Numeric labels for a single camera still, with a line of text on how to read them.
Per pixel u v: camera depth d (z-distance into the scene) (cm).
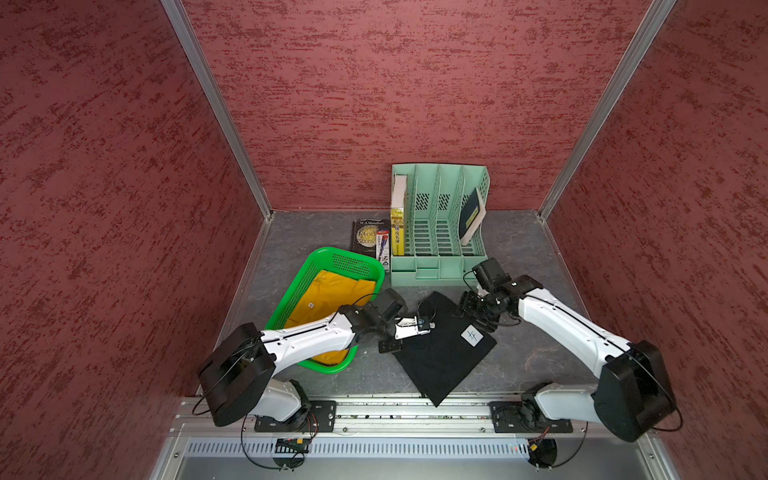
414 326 71
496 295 61
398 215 87
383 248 106
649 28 73
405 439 73
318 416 74
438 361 81
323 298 91
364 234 111
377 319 64
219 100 87
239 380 42
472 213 103
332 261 100
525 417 66
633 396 41
